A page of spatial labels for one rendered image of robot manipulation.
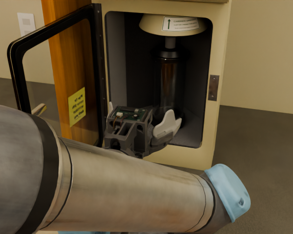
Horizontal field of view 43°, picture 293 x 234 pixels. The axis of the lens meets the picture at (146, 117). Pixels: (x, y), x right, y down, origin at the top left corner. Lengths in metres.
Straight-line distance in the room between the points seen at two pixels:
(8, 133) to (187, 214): 0.24
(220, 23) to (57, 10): 0.37
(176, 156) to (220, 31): 0.38
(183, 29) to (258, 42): 0.47
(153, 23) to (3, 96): 0.79
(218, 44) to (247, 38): 0.45
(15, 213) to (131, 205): 0.12
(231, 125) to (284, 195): 0.34
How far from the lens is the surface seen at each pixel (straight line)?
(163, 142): 0.70
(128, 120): 0.65
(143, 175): 0.35
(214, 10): 0.86
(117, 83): 1.05
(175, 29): 0.91
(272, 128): 1.30
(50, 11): 0.88
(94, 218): 0.31
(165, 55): 0.98
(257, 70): 1.37
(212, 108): 0.95
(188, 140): 1.05
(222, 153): 1.14
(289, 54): 1.35
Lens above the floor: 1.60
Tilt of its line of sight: 31 degrees down
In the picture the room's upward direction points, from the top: straight up
